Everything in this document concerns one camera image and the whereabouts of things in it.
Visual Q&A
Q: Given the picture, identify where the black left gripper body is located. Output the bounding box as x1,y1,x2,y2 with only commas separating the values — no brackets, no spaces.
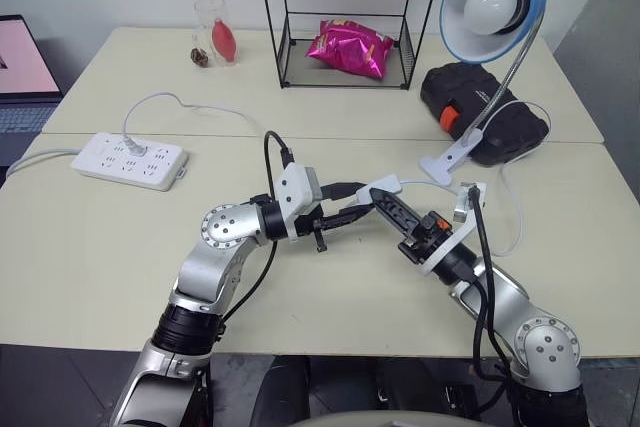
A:
294,214,332,255

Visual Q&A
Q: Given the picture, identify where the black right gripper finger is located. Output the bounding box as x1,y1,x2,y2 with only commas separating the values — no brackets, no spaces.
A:
372,187,427,231
368,188,416,240

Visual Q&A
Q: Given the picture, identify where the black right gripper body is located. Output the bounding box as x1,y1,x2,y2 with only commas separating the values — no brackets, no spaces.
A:
397,212,455,266

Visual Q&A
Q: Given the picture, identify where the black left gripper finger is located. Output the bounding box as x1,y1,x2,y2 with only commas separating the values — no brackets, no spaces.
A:
322,203,375,234
319,180,370,200

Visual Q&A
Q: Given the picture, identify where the white plug adapter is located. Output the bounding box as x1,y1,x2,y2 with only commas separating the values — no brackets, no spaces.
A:
356,174,402,207

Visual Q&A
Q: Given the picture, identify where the blue clip desk lamp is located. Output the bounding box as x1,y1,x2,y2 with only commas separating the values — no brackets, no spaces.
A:
418,0,548,186

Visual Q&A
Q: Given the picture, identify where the black tool case orange latch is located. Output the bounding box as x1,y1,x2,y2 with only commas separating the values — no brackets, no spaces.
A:
419,62,548,168

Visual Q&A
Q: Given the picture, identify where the pink snack bag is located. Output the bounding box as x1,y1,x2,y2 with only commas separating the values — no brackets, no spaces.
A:
306,18,395,81

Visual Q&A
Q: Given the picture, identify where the red bulb-shaped object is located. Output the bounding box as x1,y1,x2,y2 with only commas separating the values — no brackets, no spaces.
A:
210,17,239,64

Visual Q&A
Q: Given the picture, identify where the white power strip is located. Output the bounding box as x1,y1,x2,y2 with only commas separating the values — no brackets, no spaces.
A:
69,131,191,193

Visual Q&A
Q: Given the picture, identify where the clear glass cup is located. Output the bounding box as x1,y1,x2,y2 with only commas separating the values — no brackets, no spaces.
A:
193,0,242,69

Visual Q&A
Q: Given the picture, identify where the white round light bulb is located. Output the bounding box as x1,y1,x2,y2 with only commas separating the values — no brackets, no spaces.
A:
462,0,522,38

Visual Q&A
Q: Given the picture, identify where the grey laptop with pink screen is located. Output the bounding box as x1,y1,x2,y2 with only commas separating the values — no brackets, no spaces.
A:
0,14,66,136

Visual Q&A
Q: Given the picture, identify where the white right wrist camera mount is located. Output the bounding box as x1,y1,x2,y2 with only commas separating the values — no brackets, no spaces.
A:
423,180,487,277

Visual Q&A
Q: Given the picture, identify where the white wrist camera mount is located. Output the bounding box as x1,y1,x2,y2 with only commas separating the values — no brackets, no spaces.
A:
423,180,487,277
272,164,322,242

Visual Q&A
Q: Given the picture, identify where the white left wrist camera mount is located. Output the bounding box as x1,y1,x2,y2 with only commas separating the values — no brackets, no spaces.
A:
272,164,322,242

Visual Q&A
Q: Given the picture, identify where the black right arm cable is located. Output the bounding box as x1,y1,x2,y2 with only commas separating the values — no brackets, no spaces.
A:
468,185,514,383

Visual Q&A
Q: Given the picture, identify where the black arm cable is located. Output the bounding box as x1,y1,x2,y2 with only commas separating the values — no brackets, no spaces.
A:
468,185,514,383
217,130,296,336

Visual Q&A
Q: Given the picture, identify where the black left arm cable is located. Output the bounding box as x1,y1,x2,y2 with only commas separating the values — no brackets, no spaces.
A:
217,130,296,336

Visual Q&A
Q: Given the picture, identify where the black wire frame rack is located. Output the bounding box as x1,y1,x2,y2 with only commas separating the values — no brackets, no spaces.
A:
255,0,448,92

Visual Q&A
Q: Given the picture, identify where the white lamp cord with plug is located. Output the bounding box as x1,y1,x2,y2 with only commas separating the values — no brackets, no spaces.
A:
121,91,554,256

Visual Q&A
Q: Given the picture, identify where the white power strip cord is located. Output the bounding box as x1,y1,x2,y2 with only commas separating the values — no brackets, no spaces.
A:
4,147,83,181

